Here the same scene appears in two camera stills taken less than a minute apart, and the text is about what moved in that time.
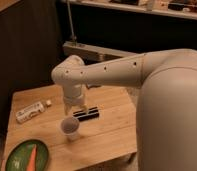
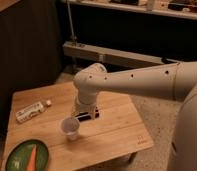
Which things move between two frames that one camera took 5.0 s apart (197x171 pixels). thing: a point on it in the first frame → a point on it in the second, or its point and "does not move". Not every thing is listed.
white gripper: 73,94 → 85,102
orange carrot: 32,162 does not move
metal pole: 68,5 does not move
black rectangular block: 90,114 does not move
